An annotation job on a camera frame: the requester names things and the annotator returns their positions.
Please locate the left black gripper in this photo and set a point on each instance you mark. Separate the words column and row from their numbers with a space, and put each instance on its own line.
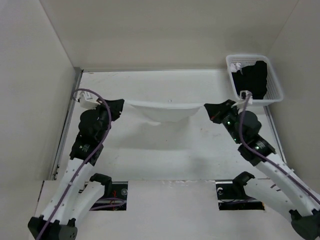
column 117, row 106

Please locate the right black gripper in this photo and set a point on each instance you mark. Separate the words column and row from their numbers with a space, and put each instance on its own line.
column 215, row 111

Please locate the white tank top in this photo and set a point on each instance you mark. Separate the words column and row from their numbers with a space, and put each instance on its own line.
column 161, row 112

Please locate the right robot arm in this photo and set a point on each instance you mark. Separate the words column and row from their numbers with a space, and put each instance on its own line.
column 288, row 195

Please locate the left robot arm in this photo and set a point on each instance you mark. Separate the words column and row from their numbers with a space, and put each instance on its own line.
column 80, row 187

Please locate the black tank top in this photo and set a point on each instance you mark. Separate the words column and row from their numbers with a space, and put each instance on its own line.
column 252, row 78

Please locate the small white cloth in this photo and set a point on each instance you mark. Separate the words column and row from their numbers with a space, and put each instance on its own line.
column 235, row 67

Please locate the white plastic basket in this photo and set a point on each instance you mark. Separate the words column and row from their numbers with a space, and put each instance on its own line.
column 274, row 91

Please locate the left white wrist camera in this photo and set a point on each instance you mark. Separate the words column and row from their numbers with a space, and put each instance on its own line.
column 86, row 100

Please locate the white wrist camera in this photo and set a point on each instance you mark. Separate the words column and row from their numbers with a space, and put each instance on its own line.
column 86, row 100
column 246, row 99

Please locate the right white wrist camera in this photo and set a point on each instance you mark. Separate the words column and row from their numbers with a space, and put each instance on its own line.
column 246, row 99

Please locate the metal table edge rail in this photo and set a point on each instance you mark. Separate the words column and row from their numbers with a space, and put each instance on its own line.
column 66, row 124

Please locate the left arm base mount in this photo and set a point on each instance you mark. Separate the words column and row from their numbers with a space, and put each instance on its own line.
column 114, row 199

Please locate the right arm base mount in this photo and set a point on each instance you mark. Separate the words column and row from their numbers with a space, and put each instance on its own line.
column 229, row 199

